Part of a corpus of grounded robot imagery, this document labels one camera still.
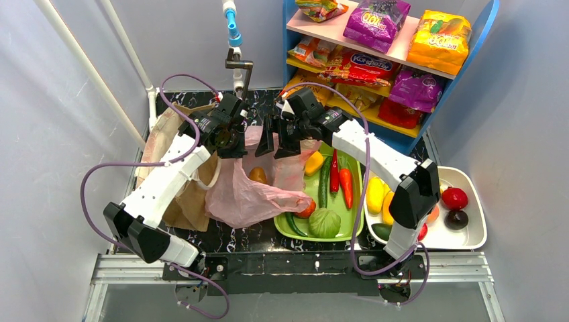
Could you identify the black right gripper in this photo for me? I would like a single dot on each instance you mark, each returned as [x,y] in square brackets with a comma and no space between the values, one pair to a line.
[283,131]

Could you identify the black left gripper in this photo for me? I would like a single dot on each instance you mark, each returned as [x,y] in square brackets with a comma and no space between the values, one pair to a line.
[231,145]

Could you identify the brown potato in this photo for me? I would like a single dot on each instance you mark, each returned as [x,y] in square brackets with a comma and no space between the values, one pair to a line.
[257,174]

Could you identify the pink plastic grocery bag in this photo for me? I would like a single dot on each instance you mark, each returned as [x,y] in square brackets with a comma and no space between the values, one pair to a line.
[240,202]

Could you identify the orange yellow mango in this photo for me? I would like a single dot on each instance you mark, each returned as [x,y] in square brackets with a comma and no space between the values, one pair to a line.
[387,218]

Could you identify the dark purple fruit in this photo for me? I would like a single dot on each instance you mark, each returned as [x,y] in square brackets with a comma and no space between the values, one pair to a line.
[456,220]

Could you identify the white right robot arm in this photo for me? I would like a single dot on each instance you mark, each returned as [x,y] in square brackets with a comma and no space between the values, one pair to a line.
[415,184]

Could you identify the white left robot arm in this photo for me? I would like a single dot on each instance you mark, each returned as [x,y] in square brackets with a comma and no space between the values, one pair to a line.
[134,221]

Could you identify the orange honey dijon bag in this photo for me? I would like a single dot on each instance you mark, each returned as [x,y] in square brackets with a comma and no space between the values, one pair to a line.
[303,76]

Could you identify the brown paper bag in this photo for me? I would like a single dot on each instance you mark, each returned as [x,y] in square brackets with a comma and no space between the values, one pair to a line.
[173,177]

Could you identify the orange striped snack bag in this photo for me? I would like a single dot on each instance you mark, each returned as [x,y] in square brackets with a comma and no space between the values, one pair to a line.
[313,51]

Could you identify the gold snack bag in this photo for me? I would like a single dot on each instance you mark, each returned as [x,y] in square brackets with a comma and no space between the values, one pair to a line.
[360,98]

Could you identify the red candy bag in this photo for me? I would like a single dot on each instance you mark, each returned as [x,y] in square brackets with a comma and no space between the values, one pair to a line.
[352,67]

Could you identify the red snack bag lower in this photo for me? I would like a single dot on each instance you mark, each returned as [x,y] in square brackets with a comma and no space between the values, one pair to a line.
[399,115]

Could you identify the colourful snack bag top left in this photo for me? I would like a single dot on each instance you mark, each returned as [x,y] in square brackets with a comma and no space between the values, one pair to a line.
[321,10]

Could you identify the purple snack bag lower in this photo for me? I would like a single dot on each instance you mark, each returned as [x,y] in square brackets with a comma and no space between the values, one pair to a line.
[417,89]

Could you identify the purple snack bag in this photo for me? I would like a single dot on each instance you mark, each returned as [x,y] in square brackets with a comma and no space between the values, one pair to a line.
[376,24]
[417,89]

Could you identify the purple snack bag top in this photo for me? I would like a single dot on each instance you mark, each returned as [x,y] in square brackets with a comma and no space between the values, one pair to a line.
[376,24]

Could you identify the yellow snack bag top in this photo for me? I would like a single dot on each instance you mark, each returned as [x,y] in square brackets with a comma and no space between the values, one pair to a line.
[440,42]

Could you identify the yellow bell pepper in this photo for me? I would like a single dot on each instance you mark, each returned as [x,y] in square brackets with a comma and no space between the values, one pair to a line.
[314,163]

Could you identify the green cucumber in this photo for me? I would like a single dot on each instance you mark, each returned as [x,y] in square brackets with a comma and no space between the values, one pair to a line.
[323,187]

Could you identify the red chili pepper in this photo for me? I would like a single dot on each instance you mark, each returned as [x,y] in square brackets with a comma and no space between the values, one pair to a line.
[334,175]

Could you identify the dark green chili pepper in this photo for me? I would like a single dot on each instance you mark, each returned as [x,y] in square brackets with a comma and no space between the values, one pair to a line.
[290,218]

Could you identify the orange bumpy fruit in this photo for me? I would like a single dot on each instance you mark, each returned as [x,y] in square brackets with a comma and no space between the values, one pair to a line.
[306,213]

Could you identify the orange carrot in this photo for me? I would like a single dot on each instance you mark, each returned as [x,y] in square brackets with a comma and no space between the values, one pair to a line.
[346,182]

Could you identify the green cabbage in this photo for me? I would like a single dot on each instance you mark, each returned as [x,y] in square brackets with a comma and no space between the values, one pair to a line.
[324,223]

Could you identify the green avocado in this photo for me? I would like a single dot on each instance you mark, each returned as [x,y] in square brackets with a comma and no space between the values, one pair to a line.
[382,230]

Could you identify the blue wooden shelf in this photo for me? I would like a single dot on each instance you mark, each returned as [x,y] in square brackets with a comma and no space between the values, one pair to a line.
[481,15]

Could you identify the red apple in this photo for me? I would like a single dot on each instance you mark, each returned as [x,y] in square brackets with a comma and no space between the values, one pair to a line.
[423,232]

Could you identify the peach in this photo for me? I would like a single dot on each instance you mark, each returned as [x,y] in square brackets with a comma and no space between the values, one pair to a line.
[434,214]

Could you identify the red pomegranate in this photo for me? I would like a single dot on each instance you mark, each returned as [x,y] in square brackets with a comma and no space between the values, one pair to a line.
[455,199]

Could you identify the white diagonal pipe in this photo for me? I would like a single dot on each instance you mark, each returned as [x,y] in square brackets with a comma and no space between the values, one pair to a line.
[51,13]

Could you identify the white pipe camera stand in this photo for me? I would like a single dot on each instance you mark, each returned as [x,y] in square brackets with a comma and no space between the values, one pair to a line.
[242,69]

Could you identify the aluminium base frame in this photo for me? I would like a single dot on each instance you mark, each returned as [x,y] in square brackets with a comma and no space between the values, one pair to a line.
[293,272]

